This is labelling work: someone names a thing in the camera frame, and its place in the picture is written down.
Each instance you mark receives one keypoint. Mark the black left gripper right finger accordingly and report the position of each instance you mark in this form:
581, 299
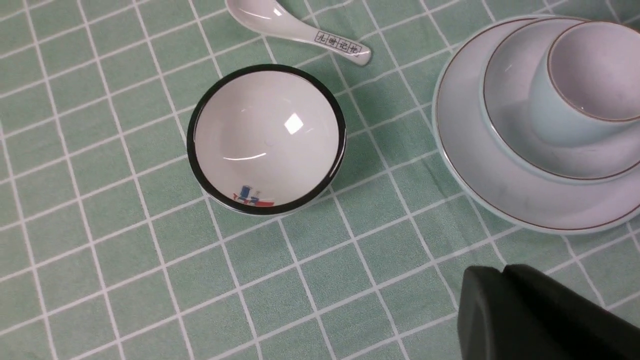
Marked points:
584, 329

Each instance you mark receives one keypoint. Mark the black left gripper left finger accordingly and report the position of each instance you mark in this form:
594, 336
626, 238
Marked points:
486, 323

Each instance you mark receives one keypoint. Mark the pale green red-rimmed plate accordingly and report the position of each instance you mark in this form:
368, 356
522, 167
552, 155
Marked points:
491, 177

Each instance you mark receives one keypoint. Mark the white ceramic cup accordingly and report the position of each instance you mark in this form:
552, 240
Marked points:
586, 88

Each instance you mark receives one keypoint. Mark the black rimmed white bowl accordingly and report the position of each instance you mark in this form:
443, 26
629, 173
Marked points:
266, 139

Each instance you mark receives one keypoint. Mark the white ceramic soup spoon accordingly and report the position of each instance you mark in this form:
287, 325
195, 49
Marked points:
269, 18

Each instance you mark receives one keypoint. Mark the green checked tablecloth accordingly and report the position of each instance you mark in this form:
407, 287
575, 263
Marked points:
110, 250

